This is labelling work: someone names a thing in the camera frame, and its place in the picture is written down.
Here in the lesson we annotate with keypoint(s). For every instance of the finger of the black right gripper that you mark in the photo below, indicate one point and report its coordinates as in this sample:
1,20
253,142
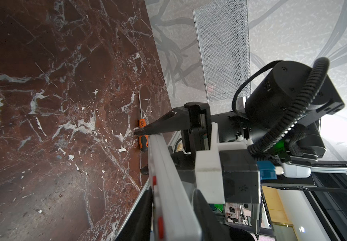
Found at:
175,120
144,170

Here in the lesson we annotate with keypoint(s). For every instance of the pink object in basket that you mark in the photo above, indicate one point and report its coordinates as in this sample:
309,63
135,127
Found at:
211,89

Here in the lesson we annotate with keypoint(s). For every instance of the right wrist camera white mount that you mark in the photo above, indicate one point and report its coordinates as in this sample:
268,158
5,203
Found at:
228,173

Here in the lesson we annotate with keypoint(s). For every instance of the white wire mesh basket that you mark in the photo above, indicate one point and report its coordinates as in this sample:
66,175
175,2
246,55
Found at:
223,39

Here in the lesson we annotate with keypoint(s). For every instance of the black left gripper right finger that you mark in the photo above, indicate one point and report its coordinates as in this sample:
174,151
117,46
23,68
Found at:
212,230

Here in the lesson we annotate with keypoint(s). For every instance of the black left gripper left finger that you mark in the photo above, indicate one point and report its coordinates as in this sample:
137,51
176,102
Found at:
138,226

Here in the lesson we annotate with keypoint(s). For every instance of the white remote control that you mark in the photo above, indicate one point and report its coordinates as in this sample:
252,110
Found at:
173,215

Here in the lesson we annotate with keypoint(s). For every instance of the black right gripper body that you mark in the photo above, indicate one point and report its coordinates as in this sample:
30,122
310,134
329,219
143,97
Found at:
197,137

